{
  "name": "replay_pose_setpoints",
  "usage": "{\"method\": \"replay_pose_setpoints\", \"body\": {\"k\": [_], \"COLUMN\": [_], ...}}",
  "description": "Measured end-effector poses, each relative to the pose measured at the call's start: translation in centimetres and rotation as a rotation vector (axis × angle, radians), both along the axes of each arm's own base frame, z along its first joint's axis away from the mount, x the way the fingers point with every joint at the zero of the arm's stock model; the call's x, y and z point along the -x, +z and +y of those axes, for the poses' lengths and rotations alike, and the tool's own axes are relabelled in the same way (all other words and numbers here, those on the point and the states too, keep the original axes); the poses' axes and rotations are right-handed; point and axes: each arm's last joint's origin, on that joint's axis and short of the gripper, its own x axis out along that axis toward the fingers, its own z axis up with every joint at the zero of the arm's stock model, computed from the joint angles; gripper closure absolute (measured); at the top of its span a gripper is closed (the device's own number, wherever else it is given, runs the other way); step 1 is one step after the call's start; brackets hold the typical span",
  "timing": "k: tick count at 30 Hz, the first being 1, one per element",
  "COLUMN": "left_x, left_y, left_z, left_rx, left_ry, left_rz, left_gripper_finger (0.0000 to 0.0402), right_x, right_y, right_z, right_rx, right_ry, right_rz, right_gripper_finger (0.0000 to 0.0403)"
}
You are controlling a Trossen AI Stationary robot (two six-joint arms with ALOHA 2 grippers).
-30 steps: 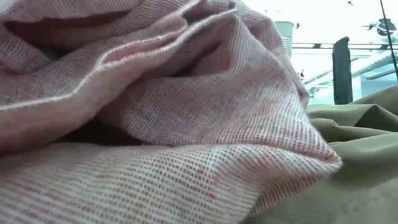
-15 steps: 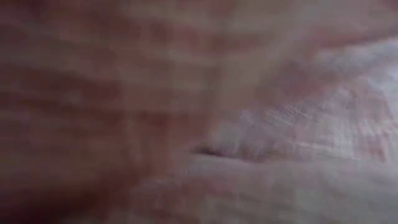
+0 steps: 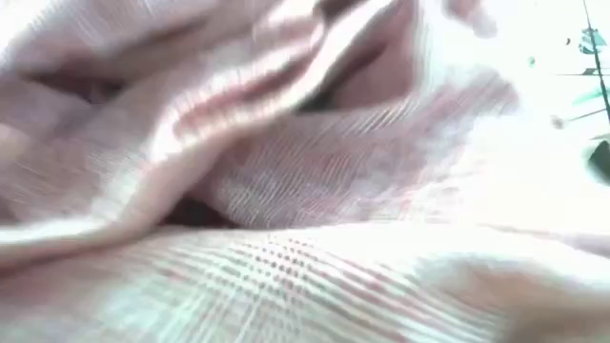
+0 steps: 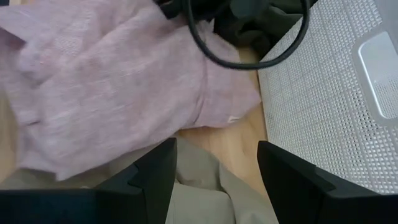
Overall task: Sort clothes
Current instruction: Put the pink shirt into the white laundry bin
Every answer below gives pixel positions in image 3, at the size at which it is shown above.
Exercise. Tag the pink knit sweater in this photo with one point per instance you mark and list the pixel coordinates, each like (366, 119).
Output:
(286, 167)

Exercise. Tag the thin black pole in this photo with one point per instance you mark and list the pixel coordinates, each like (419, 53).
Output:
(596, 52)

